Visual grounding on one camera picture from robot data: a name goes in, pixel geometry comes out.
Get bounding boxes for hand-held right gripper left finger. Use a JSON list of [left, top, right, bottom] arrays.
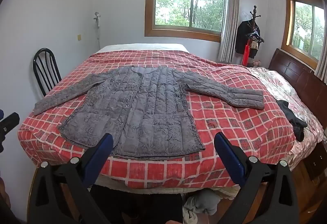
[[27, 133, 114, 224]]

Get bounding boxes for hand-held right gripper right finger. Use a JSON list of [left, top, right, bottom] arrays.
[[214, 132, 300, 224]]

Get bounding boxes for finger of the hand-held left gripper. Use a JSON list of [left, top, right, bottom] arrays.
[[0, 112, 20, 153]]

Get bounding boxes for grey quilted jacket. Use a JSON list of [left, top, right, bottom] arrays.
[[34, 65, 264, 157]]

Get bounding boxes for grey white clothes pile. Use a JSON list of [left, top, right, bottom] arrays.
[[182, 189, 226, 224]]

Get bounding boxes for red plaid blanket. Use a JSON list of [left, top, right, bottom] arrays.
[[17, 49, 297, 189]]

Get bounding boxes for black metal chair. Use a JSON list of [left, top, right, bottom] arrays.
[[33, 48, 62, 97]]

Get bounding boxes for black cloth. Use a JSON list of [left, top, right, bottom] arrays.
[[277, 100, 308, 142]]

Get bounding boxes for pink floral satin quilt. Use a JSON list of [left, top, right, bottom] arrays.
[[248, 67, 325, 163]]

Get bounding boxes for dark wooden nightstand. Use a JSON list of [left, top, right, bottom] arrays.
[[303, 134, 327, 181]]

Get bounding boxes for red hanging tassel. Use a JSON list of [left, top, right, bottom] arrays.
[[242, 44, 252, 66]]

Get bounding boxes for white bed sheet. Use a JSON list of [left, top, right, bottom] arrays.
[[98, 43, 189, 54]]

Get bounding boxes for black and red items on dresser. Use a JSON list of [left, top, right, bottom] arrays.
[[235, 19, 265, 59]]

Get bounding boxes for grey curtain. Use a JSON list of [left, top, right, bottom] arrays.
[[314, 32, 327, 79], [218, 0, 240, 63]]

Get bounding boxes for wooden coat rack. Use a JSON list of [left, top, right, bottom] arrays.
[[249, 5, 259, 35]]

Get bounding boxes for white wall fixture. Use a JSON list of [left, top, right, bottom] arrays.
[[93, 12, 102, 47]]

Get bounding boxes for small wooden frame window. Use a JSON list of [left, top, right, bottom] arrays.
[[279, 0, 327, 70]]

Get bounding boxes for large wooden frame window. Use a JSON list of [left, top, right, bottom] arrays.
[[144, 0, 244, 43]]

